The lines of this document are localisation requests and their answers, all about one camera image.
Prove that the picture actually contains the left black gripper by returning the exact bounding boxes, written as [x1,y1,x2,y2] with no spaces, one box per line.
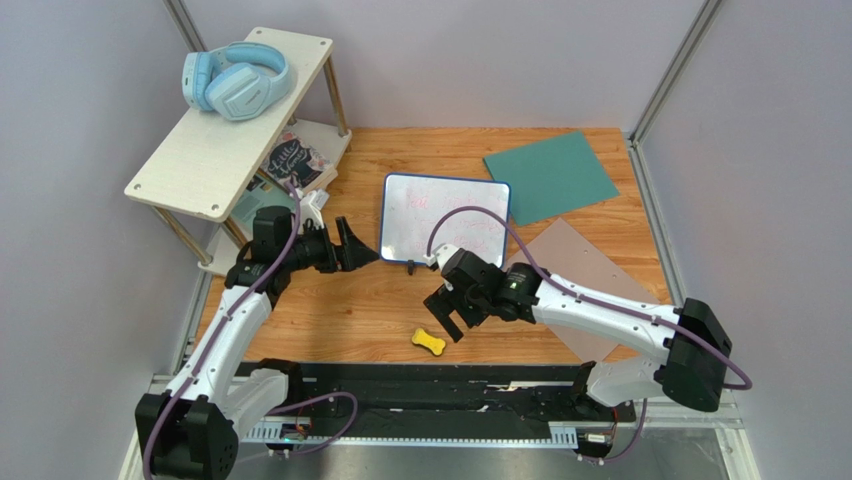
[281,217,378,274]

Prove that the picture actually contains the yellow bone-shaped eraser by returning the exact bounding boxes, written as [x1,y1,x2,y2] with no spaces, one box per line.
[411,328,447,357]

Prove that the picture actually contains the blue framed whiteboard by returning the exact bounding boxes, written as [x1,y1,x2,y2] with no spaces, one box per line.
[379,172,511,267]

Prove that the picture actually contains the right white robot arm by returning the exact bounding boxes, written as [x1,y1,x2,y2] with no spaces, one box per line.
[424,245,733,412]

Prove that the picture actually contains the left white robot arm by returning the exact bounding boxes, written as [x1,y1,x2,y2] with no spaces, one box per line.
[135,206,379,479]

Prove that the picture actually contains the teal book under shelf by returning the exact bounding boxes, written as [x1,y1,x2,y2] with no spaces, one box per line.
[231,175,294,230]

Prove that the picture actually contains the dark floral book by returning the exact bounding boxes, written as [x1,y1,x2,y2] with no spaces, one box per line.
[261,130,338,193]

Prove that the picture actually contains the pinkish grey mat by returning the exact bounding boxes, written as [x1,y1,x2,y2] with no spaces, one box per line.
[493,219,670,365]

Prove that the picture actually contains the teal mat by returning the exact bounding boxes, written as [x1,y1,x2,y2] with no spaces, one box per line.
[484,131,619,226]

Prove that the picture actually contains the white two-tier shelf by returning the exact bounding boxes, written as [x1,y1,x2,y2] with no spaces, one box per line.
[124,27,352,276]

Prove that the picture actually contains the light blue headphones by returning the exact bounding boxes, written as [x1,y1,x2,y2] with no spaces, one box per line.
[181,42,293,121]

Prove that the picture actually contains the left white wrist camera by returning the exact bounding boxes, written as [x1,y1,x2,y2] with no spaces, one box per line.
[299,189,330,211]

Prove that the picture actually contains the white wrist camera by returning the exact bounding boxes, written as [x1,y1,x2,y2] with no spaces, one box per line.
[299,189,330,211]
[424,244,459,271]

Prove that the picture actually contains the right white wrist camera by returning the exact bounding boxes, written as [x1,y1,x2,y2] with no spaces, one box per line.
[424,244,459,271]

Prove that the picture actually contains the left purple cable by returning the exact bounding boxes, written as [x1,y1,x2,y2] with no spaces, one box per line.
[139,179,359,480]

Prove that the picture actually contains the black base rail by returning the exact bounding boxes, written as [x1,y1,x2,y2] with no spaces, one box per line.
[232,360,637,447]

